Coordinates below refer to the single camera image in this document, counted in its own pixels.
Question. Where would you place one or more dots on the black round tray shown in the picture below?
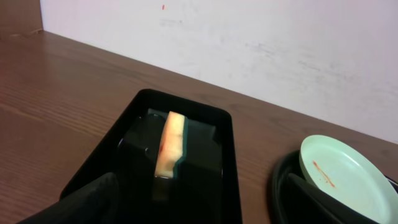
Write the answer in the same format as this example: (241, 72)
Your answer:
(289, 203)

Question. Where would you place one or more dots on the yellow green sponge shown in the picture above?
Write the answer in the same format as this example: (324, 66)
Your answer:
(173, 146)

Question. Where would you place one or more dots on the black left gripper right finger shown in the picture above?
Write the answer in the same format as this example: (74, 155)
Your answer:
(328, 204)

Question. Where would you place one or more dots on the mint plate far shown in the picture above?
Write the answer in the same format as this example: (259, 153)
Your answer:
(347, 176)

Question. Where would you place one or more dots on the black rectangular tray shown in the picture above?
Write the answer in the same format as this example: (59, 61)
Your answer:
(205, 186)

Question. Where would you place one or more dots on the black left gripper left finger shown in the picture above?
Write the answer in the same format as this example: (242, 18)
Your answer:
(96, 202)

